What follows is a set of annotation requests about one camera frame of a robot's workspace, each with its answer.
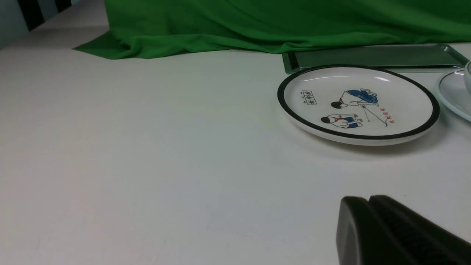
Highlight pale blue shallow bowl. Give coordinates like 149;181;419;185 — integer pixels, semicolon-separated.
464;61;471;94

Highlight green backdrop cloth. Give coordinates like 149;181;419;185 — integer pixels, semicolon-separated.
76;0;471;59

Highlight dark striped background object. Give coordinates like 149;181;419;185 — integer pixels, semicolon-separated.
17;0;77;31

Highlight black-rimmed illustrated plate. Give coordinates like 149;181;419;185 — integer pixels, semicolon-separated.
277;65;440;146

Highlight pale blue plain plate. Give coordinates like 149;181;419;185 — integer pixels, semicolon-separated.
435;68;471;122

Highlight metal rectangular tray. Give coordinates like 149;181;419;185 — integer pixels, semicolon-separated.
282;43;469;74

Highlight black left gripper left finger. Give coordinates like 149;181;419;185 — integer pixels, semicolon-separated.
335;196;383;265

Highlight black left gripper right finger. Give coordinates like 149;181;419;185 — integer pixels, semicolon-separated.
368;195;471;265

